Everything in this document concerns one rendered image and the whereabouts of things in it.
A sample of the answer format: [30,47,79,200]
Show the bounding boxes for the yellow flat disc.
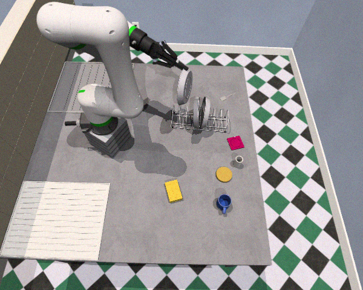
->
[216,167,232,182]

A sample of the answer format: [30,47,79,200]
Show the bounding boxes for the blue ceramic mug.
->
[216,194,232,214]

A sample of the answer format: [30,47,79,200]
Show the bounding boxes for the yellow sponge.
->
[165,179,183,203]

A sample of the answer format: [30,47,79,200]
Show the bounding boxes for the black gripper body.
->
[139,36,164,59]

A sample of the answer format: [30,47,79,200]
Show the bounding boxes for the pink square tile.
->
[227,136,244,150]

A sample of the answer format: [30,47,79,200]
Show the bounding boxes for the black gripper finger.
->
[152,53,183,70]
[155,40,188,71]

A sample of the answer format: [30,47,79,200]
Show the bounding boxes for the grey cup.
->
[233,156,243,168]

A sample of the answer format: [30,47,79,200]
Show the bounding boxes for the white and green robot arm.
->
[37,2,148,135]

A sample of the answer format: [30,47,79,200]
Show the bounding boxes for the cream ribbed draining mat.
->
[0,181,110,260]

